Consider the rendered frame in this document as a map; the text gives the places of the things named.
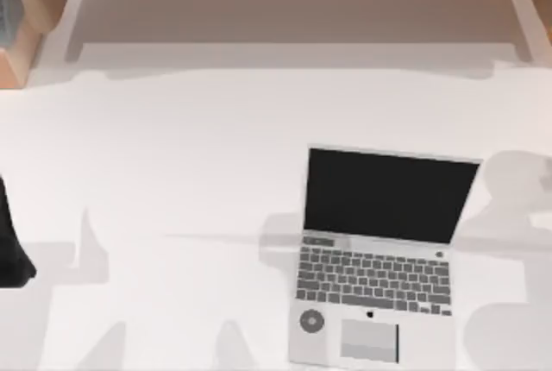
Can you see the silver laptop with black screen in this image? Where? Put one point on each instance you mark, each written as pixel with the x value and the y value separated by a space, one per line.
pixel 379 259

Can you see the grey pierced drawer inside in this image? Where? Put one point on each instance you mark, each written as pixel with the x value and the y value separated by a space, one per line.
pixel 9 4

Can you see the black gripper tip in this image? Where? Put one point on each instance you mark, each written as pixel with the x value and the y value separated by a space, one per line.
pixel 12 254

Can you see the wooden cupboard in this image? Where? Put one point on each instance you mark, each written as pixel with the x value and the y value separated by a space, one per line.
pixel 21 21

